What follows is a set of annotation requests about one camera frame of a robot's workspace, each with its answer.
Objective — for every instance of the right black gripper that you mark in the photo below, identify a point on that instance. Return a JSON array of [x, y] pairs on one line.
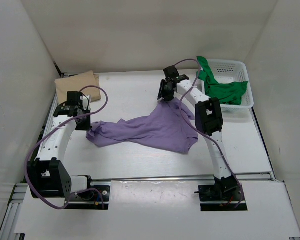
[[162, 89]]

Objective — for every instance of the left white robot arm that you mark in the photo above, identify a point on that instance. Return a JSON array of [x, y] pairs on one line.
[[47, 172]]

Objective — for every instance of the front aluminium table rail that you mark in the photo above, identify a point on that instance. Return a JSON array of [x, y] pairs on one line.
[[242, 177]]

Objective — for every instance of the purple t shirt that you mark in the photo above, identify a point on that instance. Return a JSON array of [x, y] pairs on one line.
[[166, 128]]

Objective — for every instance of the green t shirt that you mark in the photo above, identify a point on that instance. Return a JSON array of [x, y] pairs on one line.
[[227, 93]]

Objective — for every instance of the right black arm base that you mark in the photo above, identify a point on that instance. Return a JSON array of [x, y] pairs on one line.
[[212, 200]]

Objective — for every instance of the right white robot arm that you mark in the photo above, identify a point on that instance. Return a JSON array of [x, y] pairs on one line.
[[208, 120]]

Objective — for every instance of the white plastic basket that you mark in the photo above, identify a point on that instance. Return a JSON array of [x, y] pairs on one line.
[[228, 71]]

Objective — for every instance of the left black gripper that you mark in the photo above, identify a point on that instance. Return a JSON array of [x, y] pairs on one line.
[[83, 122]]

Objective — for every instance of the aluminium frame rail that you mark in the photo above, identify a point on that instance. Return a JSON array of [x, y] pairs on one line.
[[18, 194]]

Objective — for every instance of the beige t shirt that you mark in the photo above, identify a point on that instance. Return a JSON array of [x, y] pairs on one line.
[[75, 83]]

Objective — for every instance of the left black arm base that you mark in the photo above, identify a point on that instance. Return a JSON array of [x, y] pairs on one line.
[[92, 200]]

